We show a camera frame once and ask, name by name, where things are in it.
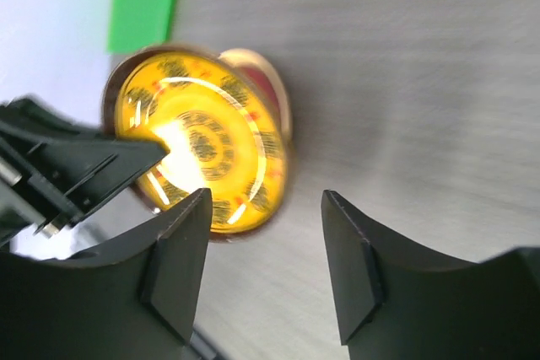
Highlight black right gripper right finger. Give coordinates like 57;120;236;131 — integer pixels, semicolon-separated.
321;190;539;359

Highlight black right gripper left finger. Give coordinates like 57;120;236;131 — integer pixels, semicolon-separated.
1;189;212;359

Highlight cream yellow plate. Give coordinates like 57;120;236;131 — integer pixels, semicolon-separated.
219;48;293;142

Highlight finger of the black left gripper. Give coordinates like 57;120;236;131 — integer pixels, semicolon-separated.
1;121;166;225

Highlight dark red patterned plate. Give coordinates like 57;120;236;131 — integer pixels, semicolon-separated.
240;65;280;116

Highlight olive yellow patterned plate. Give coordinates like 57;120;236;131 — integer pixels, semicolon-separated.
102;45;290;241

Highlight green plastic mat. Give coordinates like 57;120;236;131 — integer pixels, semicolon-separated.
107;0;176;54

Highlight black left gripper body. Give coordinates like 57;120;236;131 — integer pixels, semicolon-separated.
1;97;105;244

